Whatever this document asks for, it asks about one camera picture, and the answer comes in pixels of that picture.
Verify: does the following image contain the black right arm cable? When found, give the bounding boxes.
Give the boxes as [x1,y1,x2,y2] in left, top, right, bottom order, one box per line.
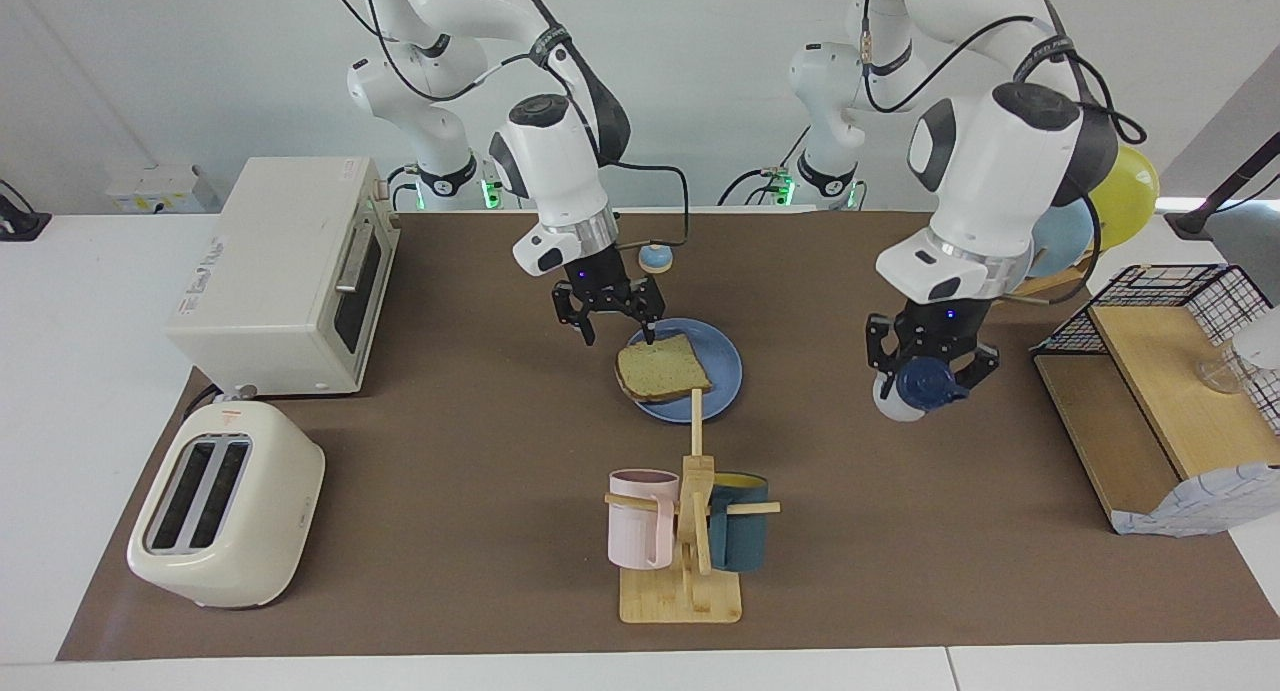
[325,0,693,252]

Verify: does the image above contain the black stand pole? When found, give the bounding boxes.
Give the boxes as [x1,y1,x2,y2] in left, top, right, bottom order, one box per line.
[1165,126,1280,240]

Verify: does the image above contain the toaster power cord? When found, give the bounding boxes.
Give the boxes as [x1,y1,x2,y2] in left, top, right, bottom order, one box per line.
[178,383,251,422]

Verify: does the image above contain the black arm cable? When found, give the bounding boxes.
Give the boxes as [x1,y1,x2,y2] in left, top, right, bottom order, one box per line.
[845,0,1147,147]
[325,0,693,252]

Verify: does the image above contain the wooden mug tree stand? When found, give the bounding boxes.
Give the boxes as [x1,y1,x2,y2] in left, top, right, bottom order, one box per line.
[604,389,781,624]

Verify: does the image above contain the light blue plate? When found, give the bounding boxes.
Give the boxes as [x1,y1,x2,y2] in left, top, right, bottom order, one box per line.
[1028,201,1097,278]

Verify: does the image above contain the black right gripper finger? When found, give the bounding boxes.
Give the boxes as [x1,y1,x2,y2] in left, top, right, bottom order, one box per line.
[552,282,600,348]
[627,275,668,347]

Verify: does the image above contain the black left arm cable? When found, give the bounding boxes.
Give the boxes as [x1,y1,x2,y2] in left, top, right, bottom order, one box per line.
[845,0,1147,147]

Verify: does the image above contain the cream two-slot toaster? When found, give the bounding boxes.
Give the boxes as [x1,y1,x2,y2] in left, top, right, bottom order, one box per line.
[127,403,326,610]

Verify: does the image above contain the wooden shelf with wire basket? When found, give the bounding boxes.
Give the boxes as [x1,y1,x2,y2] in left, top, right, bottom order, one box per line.
[1030,263,1280,537]

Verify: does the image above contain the blue round plate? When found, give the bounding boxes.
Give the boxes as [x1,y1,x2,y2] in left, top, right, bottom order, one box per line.
[625,317,744,424]

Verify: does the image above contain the squeeze bottle with navy cap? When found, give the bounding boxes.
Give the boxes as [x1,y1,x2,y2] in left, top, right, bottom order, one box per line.
[872,356,971,422]

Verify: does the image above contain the teal mug with yellow inside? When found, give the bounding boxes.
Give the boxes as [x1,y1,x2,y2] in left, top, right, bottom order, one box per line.
[706,474,769,573]

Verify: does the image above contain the pink mug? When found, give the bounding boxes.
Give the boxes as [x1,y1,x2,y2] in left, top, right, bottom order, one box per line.
[608,469,681,570]

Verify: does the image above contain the white toaster oven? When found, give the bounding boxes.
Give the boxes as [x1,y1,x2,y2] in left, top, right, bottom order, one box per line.
[165,156,401,397]

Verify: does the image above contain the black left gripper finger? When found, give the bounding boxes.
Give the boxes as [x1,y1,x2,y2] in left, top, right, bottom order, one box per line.
[865,313,899,378]
[953,343,1001,393]

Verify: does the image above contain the slice of brown bread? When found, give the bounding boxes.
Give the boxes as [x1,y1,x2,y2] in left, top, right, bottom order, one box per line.
[614,333,714,404]

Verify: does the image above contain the wooden dish rack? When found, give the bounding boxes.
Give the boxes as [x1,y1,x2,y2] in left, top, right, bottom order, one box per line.
[1005,261,1103,304]

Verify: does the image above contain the black device with cable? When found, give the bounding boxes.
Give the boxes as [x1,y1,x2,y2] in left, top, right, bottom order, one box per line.
[0,178,51,242]

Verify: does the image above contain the white box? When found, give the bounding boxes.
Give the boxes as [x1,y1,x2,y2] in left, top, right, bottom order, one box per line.
[105,164,221,214]

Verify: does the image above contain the yellow plate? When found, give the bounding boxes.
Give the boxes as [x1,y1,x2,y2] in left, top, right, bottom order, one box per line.
[1085,146,1161,252]

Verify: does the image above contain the clear glass cup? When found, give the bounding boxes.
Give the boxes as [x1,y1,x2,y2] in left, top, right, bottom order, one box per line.
[1195,356,1251,397]

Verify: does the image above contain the marble patterned sheet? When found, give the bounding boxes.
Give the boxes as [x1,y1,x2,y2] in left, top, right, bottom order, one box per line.
[1112,461,1280,539]

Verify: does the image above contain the brown table mat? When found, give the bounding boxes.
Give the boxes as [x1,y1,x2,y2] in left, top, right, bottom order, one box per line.
[55,209,1280,662]

